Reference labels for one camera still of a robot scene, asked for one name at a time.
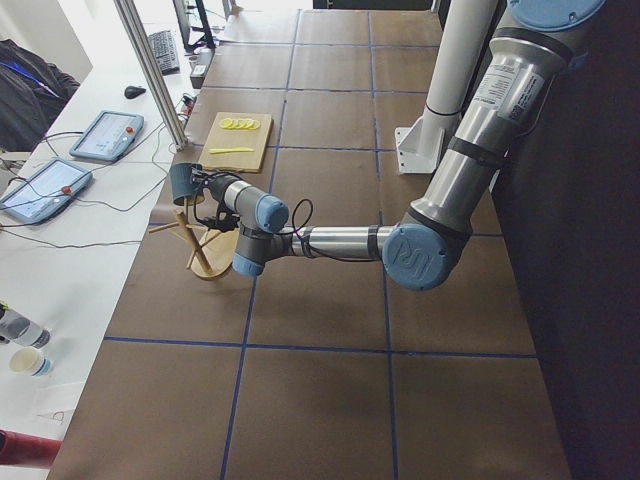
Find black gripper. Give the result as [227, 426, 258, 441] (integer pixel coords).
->
[191, 168, 239, 232]

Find blue ribbed cup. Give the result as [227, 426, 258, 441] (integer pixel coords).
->
[169, 163, 204, 207]

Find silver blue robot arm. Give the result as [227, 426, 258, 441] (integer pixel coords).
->
[171, 1, 603, 291]

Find wooden cup storage rack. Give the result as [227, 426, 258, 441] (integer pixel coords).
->
[148, 200, 239, 281]

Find white paper cup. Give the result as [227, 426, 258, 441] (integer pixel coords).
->
[9, 347, 53, 377]

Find yellow plastic knife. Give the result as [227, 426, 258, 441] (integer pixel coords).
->
[208, 147, 255, 155]

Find wooden cutting board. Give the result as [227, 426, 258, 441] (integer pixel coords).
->
[198, 111, 273, 173]

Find upper teach pendant tablet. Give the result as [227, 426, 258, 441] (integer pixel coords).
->
[69, 110, 144, 162]

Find teach pendant tablet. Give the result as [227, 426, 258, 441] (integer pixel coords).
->
[69, 110, 144, 162]
[1, 158, 93, 225]

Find black computer mouse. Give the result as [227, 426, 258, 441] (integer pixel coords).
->
[124, 85, 146, 99]

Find grey power strip box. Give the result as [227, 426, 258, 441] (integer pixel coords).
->
[189, 48, 214, 89]

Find black monitor stand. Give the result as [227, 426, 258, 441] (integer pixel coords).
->
[173, 0, 215, 53]

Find black keyboard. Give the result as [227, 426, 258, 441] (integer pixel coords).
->
[147, 30, 180, 75]

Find lower teach pendant tablet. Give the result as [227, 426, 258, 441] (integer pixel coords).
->
[1, 158, 93, 225]

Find black jacket on chair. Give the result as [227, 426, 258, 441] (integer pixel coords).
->
[1, 39, 80, 152]

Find clear plastic bottle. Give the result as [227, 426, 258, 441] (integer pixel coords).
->
[1, 302, 51, 348]

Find white paper sheet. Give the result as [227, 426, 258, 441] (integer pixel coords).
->
[30, 382, 85, 425]

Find red object at edge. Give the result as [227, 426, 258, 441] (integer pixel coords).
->
[1, 430, 62, 469]

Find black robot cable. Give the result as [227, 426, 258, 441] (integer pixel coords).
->
[279, 198, 381, 262]

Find aluminium frame post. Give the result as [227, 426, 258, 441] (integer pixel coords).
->
[114, 0, 188, 151]

